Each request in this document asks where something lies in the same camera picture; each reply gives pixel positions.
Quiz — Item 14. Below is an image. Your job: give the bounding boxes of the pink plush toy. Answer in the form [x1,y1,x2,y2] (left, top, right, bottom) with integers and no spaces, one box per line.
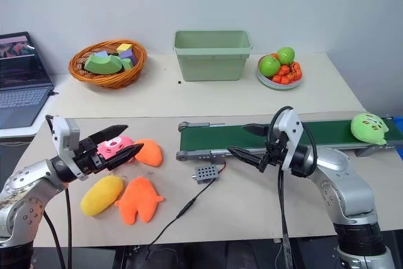
[96,135,137,160]

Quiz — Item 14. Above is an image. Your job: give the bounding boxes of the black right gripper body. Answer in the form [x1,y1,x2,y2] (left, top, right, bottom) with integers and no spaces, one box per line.
[258,133,289,174]

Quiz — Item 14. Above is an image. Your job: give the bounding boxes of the orange plush toy with legs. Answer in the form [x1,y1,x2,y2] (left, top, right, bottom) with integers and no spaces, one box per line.
[114,176,165,226]

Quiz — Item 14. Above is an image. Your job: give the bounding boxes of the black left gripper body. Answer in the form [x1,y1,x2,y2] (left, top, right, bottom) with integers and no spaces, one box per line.
[73,136,110,176]

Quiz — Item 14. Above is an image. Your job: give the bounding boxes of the yellow plush toy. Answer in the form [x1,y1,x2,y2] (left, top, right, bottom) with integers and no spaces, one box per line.
[80,175,125,217]

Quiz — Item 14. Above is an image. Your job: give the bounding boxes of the yellow purple foam cube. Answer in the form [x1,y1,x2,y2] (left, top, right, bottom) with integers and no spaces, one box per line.
[116,42,138,66]

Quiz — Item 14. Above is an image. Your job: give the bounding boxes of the green toy apple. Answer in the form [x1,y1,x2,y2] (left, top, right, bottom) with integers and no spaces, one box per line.
[276,46,297,66]
[258,55,281,77]

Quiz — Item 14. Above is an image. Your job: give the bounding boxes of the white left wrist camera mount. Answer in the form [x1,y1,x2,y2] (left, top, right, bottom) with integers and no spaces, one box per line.
[50,115,91,182]

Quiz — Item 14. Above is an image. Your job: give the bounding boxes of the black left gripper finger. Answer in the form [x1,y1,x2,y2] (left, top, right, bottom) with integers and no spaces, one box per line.
[100,143,145,171]
[88,124,129,149]

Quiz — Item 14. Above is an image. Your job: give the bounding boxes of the light green plastic bin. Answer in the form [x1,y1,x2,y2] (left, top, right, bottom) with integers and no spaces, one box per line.
[173,30,254,83]

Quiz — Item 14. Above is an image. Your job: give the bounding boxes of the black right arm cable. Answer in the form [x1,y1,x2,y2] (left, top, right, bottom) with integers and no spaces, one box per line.
[265,105,317,269]

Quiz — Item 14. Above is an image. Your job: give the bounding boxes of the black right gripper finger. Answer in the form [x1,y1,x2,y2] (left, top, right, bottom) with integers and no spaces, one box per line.
[241,124,270,139]
[227,146,264,168]

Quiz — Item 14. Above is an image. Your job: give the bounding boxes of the small green foam block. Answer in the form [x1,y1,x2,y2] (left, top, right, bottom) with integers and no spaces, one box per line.
[120,57,135,72]

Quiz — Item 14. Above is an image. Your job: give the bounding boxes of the grey perforated control box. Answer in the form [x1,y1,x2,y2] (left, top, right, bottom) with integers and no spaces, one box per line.
[192,165,219,185]

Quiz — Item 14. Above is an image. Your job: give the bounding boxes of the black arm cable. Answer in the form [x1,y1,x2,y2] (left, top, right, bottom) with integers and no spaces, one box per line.
[42,182,74,269]
[265,105,317,269]

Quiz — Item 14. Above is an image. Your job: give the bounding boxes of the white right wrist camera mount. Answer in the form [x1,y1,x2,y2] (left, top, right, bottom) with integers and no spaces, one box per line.
[271,109,305,173]

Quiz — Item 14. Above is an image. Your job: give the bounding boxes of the pastel fruit plate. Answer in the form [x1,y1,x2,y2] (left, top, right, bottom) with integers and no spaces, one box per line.
[256,54,304,91]

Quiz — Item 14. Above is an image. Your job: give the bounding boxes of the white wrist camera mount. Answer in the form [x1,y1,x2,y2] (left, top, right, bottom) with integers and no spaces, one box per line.
[271,109,305,173]
[50,115,91,182]

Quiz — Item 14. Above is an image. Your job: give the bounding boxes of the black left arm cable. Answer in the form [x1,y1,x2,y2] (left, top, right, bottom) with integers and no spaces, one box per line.
[42,182,74,269]

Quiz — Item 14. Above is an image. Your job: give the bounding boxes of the green foam arch block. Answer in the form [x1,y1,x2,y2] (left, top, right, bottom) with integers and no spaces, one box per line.
[83,53,124,76]

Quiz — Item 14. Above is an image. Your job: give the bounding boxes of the open grey laptop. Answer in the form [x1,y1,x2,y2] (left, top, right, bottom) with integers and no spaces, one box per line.
[0,31,56,130]

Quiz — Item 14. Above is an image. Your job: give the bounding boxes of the round orange plush toy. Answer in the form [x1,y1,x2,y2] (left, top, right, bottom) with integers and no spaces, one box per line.
[134,138,164,168]

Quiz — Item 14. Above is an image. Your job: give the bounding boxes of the orange wicker basket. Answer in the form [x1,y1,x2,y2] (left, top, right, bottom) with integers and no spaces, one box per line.
[68,39,149,89]

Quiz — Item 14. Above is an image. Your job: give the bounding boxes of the black power cable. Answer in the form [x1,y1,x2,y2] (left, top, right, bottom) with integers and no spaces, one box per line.
[145,176,219,253]

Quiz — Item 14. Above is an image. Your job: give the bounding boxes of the green conveyor belt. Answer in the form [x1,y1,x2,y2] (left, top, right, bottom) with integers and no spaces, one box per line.
[175,119,403,163]

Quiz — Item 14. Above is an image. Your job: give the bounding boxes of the light green plush toy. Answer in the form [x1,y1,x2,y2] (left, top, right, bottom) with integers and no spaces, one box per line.
[350,112,390,146]

